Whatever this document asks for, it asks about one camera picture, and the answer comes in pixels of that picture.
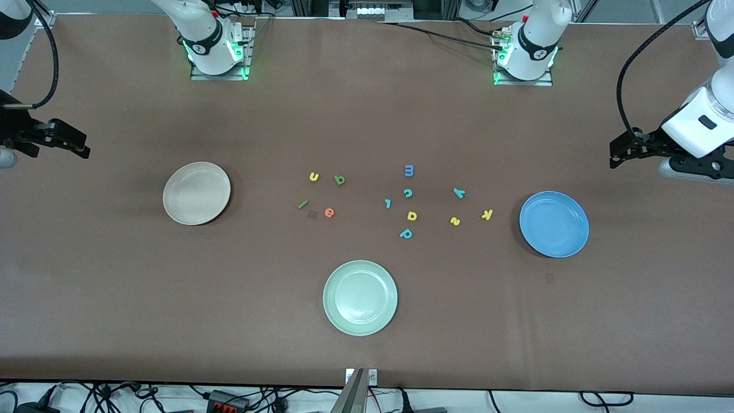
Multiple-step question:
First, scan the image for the short black cable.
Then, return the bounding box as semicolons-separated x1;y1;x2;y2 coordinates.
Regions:
453;17;505;38

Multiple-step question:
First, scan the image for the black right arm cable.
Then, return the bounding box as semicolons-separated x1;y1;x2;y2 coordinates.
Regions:
0;0;60;110

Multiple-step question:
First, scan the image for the long black cable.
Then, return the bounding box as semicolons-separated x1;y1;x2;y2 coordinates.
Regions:
376;21;505;51

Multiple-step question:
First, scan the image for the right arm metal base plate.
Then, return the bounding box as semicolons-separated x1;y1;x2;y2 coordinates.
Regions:
189;23;255;81

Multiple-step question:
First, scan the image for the black red power strip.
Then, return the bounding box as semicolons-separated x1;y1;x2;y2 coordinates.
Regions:
205;389;251;413

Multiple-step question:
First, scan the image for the silver metal box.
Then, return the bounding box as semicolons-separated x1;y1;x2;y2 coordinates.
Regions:
330;0;415;22

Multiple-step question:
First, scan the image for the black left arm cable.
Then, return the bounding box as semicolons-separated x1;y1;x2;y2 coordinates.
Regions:
616;0;713;138

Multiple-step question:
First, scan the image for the blue plate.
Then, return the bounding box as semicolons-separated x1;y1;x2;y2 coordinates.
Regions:
519;190;590;259

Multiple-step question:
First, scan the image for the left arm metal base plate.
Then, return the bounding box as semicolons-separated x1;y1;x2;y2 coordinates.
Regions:
492;54;555;87

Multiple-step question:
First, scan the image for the looped black cable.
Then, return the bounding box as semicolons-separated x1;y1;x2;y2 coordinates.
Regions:
579;391;635;407

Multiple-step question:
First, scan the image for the beige brown plate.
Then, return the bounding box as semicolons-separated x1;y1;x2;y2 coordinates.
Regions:
162;161;232;226

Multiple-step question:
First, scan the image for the pale green plate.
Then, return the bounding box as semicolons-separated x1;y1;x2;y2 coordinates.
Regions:
322;260;399;337

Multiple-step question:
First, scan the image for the metal camera post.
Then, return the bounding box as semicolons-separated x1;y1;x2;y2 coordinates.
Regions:
330;367;379;413

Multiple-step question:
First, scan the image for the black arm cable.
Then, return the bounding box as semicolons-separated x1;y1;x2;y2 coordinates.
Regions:
0;0;60;110
616;0;713;138

